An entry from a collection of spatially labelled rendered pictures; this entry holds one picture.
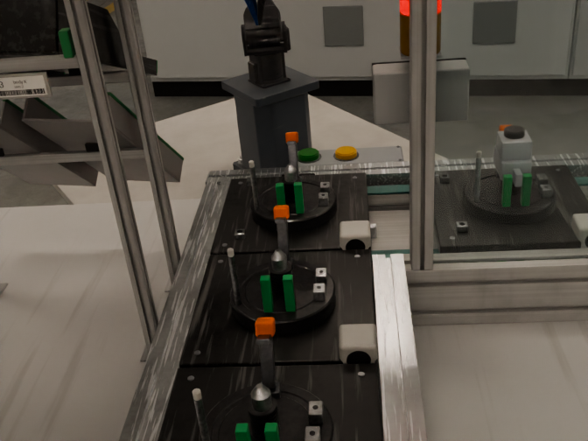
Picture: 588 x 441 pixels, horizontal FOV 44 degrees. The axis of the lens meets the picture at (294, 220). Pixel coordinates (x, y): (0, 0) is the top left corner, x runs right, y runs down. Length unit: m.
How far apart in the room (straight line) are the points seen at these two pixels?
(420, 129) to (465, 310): 0.30
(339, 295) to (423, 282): 0.14
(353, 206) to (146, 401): 0.48
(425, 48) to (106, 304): 0.66
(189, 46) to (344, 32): 0.92
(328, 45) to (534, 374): 3.32
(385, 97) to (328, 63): 3.28
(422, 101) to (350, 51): 3.26
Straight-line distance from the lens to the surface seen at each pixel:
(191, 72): 4.46
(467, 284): 1.07
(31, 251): 1.44
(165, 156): 1.22
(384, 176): 1.30
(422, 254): 1.04
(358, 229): 1.08
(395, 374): 0.88
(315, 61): 4.24
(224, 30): 4.31
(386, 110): 0.96
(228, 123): 1.83
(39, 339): 1.21
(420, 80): 0.91
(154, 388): 0.91
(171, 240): 1.18
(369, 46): 4.17
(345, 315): 0.95
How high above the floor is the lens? 1.55
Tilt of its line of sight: 30 degrees down
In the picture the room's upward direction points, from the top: 6 degrees counter-clockwise
